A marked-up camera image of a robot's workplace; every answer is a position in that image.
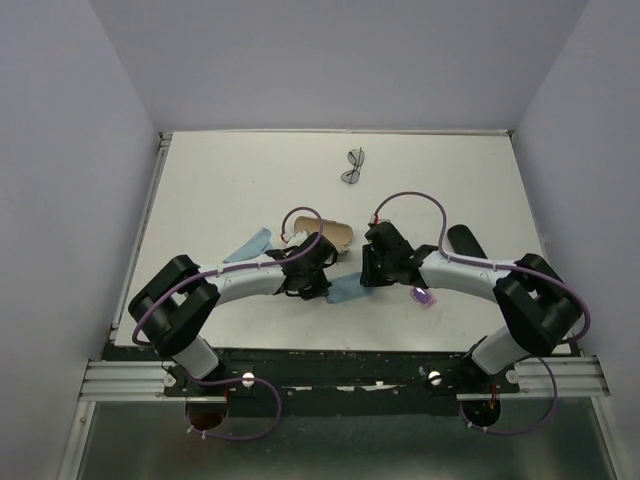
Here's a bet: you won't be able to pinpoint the blue cleaning cloth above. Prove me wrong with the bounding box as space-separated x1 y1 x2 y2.
223 228 273 264
326 272 373 305

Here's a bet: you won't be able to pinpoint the marbled glasses case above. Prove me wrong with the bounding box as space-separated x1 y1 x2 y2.
294 216 354 255

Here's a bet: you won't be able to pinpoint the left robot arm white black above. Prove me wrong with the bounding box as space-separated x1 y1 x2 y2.
128 232 338 395

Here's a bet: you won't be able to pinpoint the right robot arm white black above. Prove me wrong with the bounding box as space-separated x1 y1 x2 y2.
360 222 586 392

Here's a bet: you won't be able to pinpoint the purple lens sunglasses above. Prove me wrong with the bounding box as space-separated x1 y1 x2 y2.
410 287 436 309

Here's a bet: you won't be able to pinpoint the black closed glasses case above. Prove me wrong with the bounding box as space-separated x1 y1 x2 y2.
446 224 487 259

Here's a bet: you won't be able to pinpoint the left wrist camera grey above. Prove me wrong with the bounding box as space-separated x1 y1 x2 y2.
275 230 309 250

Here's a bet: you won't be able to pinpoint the dark wire-frame sunglasses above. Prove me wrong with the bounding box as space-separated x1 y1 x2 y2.
341 148 365 185

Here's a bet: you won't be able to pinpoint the black mounting base rail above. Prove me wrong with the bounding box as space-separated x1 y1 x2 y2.
164 349 519 417

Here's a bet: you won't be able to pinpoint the aluminium frame rail front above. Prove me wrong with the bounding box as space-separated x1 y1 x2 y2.
64 355 616 480

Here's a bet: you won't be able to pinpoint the aluminium frame rail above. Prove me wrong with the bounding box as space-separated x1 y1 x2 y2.
64 355 616 480
108 131 174 346

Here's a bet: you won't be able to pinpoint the aluminium frame rail left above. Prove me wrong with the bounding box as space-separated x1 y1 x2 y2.
108 131 174 346

